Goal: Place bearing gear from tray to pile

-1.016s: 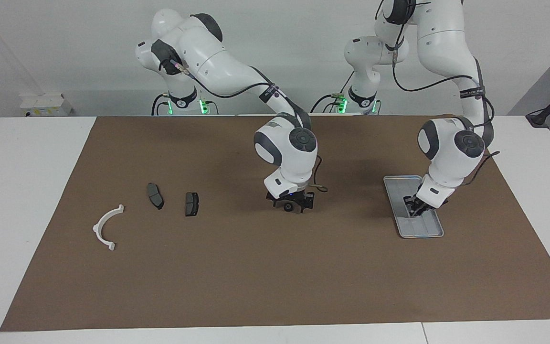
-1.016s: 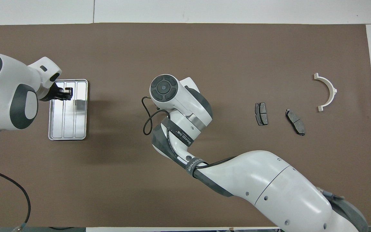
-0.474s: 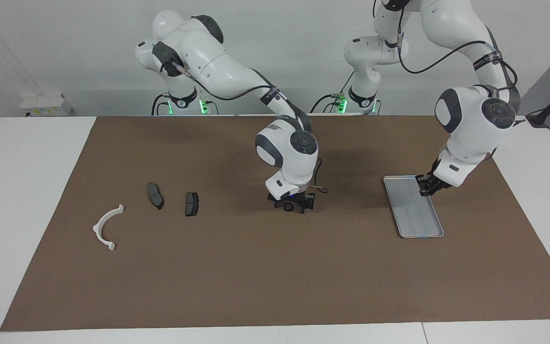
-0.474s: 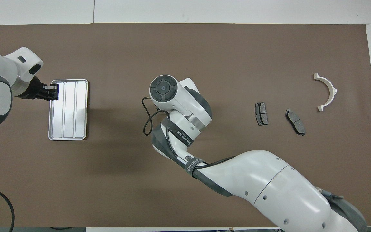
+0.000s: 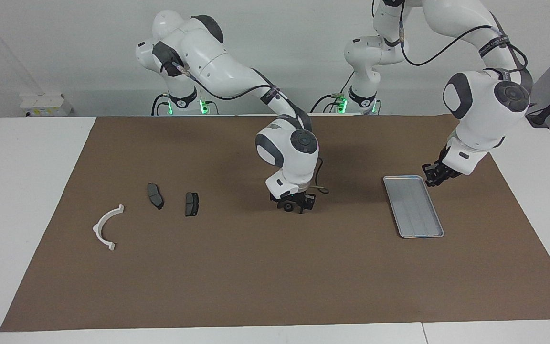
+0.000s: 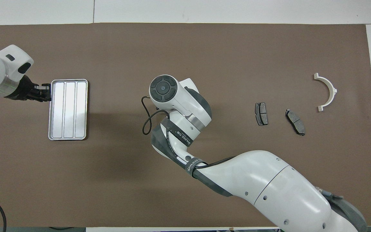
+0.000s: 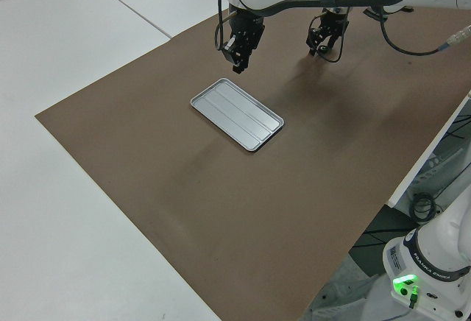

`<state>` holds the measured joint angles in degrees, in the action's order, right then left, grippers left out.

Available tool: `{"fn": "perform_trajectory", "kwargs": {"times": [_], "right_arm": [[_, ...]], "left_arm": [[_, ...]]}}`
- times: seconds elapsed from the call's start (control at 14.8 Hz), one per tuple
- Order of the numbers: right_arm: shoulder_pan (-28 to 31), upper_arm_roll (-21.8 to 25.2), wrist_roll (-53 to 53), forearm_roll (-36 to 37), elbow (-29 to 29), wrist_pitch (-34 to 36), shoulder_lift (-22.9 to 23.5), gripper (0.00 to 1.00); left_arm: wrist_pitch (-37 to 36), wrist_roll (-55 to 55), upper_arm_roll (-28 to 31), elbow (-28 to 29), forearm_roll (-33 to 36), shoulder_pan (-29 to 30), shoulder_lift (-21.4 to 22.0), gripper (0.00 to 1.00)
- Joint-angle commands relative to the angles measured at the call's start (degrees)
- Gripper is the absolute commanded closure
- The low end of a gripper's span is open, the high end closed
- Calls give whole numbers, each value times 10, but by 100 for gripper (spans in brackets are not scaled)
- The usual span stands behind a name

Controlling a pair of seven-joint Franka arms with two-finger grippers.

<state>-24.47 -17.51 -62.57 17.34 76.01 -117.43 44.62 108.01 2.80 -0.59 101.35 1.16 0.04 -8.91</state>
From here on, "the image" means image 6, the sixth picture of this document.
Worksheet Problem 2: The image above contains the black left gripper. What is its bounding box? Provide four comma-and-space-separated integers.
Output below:
12, 75, 51, 102

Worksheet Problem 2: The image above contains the silver metal tray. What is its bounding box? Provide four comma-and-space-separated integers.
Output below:
48, 79, 88, 141

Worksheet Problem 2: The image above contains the brown table mat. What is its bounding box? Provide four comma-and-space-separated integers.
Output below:
0, 23, 371, 227

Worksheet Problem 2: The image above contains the rectangular dark brake pad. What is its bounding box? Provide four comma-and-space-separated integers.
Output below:
255, 102, 269, 126

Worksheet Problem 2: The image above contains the curved dark brake pad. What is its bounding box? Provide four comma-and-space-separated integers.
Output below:
285, 109, 306, 136

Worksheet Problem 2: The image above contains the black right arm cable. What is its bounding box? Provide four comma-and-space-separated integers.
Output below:
141, 96, 236, 169

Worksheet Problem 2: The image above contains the white half ring bracket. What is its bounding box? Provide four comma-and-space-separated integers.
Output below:
313, 73, 338, 112

